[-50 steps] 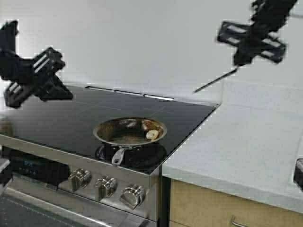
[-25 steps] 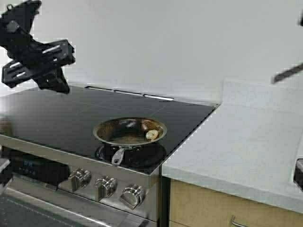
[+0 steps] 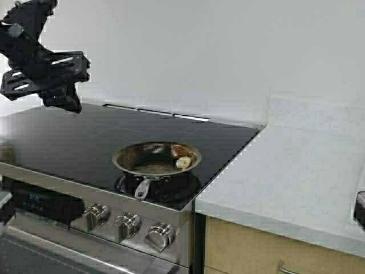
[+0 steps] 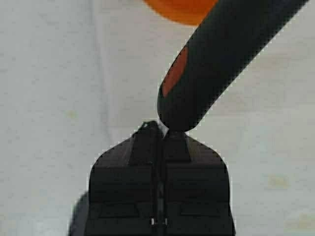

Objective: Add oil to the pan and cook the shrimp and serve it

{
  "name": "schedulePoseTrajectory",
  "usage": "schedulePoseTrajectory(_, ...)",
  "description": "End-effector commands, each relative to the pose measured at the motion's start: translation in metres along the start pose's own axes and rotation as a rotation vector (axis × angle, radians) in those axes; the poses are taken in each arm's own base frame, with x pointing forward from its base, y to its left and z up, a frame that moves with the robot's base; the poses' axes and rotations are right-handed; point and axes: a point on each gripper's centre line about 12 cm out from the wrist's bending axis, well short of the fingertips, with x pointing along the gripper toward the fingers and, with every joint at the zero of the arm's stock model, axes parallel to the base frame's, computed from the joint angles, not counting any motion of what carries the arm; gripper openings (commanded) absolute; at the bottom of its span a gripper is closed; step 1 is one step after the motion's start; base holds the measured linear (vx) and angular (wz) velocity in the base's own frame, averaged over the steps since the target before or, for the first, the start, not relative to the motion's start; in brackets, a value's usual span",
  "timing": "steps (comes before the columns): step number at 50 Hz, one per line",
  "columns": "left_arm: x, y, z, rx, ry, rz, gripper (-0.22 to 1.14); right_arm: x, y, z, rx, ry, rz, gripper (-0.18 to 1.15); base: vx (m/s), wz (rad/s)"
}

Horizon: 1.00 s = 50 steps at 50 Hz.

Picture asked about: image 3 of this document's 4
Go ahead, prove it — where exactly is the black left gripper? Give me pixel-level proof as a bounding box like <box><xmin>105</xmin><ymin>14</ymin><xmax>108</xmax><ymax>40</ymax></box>
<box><xmin>1</xmin><ymin>51</ymin><xmax>91</xmax><ymax>114</ymax></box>

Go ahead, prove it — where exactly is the dark steel frying pan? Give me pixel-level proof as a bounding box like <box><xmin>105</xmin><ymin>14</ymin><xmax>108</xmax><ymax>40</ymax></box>
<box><xmin>112</xmin><ymin>141</ymin><xmax>202</xmax><ymax>201</ymax></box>

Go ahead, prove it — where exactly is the raw shrimp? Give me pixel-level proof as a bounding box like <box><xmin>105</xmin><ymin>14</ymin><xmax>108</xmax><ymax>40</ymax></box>
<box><xmin>176</xmin><ymin>156</ymin><xmax>192</xmax><ymax>170</ymax></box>

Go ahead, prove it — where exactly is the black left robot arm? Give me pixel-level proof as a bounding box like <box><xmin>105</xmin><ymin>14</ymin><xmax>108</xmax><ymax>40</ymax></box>
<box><xmin>1</xmin><ymin>1</ymin><xmax>90</xmax><ymax>114</ymax></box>

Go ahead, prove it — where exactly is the black glass stove cooktop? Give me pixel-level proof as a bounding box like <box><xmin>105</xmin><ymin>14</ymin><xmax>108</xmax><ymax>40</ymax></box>
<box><xmin>1</xmin><ymin>104</ymin><xmax>257</xmax><ymax>210</ymax></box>

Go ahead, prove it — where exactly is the stainless steel oven range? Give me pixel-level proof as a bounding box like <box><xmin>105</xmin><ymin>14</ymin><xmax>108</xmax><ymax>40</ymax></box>
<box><xmin>1</xmin><ymin>104</ymin><xmax>262</xmax><ymax>273</ymax></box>

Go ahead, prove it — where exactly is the left steel stove knob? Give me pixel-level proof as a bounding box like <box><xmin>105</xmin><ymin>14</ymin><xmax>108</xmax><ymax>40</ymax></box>
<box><xmin>82</xmin><ymin>203</ymin><xmax>111</xmax><ymax>232</ymax></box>

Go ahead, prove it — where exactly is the steel stove knob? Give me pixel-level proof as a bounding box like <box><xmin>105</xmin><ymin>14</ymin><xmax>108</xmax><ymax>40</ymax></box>
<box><xmin>144</xmin><ymin>222</ymin><xmax>176</xmax><ymax>253</ymax></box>
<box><xmin>113</xmin><ymin>212</ymin><xmax>142</xmax><ymax>243</ymax></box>
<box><xmin>82</xmin><ymin>203</ymin><xmax>111</xmax><ymax>232</ymax></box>

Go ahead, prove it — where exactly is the middle steel stove knob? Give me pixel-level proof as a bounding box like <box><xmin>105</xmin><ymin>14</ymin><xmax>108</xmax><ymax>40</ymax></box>
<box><xmin>113</xmin><ymin>212</ymin><xmax>142</xmax><ymax>243</ymax></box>

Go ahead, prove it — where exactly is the right steel stove knob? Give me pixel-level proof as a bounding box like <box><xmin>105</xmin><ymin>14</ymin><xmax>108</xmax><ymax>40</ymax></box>
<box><xmin>144</xmin><ymin>222</ymin><xmax>176</xmax><ymax>253</ymax></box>

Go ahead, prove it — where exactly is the wooden cabinet drawer front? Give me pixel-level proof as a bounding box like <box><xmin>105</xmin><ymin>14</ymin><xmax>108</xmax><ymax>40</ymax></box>
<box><xmin>204</xmin><ymin>217</ymin><xmax>364</xmax><ymax>273</ymax></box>

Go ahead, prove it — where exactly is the black device at right edge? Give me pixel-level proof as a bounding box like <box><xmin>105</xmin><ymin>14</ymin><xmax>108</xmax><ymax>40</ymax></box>
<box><xmin>353</xmin><ymin>192</ymin><xmax>365</xmax><ymax>229</ymax></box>

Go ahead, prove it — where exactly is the steel drawer handle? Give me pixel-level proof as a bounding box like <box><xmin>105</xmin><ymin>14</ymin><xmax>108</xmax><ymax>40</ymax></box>
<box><xmin>277</xmin><ymin>260</ymin><xmax>299</xmax><ymax>274</ymax></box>

